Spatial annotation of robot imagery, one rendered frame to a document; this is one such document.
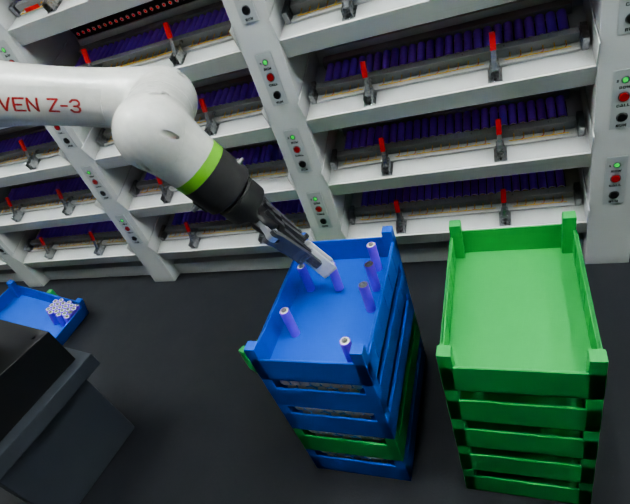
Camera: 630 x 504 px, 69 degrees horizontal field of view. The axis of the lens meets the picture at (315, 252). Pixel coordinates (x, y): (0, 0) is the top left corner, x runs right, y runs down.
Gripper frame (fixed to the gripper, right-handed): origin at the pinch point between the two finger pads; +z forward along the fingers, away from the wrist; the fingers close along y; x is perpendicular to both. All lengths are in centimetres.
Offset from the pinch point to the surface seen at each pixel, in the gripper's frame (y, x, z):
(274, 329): 5.4, -13.7, 1.4
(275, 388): 13.7, -18.8, 4.8
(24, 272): -112, -118, -18
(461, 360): 24.6, 9.1, 14.5
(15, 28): -74, -24, -62
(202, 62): -51, 5, -28
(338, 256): -9.2, 0.5, 9.6
